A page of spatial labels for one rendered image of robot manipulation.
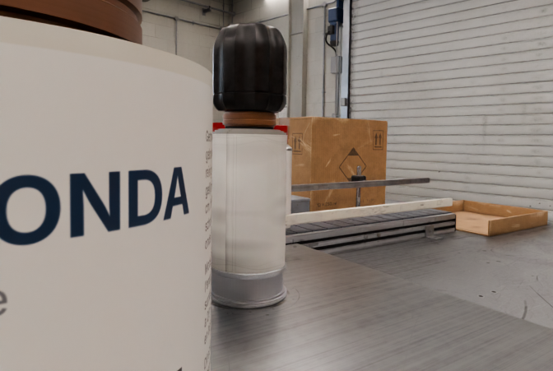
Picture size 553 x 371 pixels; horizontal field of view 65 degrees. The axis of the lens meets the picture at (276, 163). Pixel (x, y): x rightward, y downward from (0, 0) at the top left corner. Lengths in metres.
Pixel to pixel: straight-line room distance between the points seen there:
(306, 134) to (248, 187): 0.72
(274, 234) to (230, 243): 0.05
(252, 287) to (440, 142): 4.69
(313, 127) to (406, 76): 4.25
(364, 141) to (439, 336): 0.89
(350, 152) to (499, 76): 3.78
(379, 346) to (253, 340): 0.11
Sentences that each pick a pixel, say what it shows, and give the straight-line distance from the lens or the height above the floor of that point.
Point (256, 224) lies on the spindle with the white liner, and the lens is 0.45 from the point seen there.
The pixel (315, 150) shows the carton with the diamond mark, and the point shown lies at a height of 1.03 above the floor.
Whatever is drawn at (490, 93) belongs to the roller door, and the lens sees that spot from 4.93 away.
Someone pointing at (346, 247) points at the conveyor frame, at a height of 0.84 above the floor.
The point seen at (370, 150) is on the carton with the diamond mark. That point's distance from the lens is 1.30.
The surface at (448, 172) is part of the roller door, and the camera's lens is 5.07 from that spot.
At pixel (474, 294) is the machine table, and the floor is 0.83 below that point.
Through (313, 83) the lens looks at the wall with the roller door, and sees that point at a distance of 6.35.
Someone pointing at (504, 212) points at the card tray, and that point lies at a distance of 1.50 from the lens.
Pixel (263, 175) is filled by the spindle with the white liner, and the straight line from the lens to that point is 0.45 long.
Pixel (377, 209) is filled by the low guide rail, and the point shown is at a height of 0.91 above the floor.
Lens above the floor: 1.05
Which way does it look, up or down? 3 degrees down
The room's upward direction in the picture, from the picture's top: 1 degrees clockwise
